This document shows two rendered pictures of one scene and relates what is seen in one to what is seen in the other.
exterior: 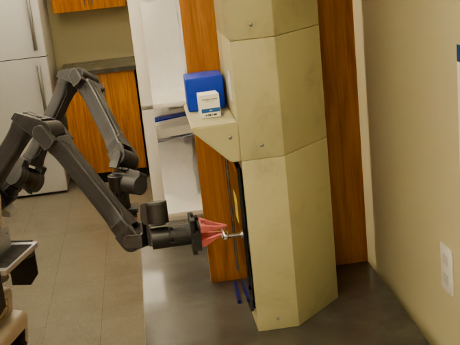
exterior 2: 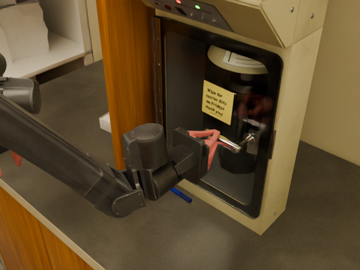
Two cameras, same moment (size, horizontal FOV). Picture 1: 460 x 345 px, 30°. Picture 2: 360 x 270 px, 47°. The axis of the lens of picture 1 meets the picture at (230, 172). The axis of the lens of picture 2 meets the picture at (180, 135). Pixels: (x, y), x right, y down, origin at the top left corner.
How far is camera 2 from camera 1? 1.83 m
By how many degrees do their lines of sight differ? 43
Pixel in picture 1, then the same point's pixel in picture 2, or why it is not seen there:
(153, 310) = (105, 253)
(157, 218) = (162, 156)
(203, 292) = not seen: hidden behind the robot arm
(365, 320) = (326, 179)
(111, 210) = (80, 166)
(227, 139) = (289, 13)
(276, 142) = (322, 9)
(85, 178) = (15, 126)
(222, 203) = (134, 94)
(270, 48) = not seen: outside the picture
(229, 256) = not seen: hidden behind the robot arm
